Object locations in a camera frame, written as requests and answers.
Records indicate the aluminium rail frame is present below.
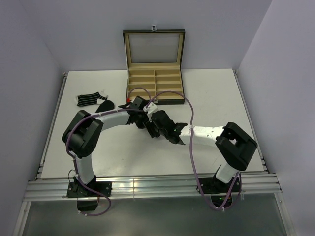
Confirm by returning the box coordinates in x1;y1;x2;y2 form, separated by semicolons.
23;70;283;201

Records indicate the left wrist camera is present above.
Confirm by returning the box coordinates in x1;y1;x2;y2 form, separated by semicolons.
127;96;149;110

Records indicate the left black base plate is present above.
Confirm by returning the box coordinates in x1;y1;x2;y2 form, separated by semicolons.
66;181;112;198

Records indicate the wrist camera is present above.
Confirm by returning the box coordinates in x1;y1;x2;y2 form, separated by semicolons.
127;96;149;110
143;103;158;115

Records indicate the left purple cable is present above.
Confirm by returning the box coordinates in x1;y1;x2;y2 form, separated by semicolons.
65;87;155;217

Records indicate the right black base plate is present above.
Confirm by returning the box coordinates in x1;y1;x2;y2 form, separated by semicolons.
198;177;241;194

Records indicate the plain black sock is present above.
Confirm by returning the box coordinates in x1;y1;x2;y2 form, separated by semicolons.
96;100;115;113

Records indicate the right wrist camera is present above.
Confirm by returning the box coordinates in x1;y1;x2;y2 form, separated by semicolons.
143;103;158;115

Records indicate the black compartment box beige lining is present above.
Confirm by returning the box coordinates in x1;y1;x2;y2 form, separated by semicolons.
123;29;186;105

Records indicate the striped sock with white toe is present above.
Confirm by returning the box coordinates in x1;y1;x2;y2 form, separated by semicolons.
75;91;108;107

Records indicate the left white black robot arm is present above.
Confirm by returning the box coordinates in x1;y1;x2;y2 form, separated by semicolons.
62;109;148;196

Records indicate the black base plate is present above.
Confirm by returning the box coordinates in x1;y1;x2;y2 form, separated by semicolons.
198;177;241;194
66;181;112;198

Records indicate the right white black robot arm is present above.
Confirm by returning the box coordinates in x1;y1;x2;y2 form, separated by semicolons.
145;109;258;192

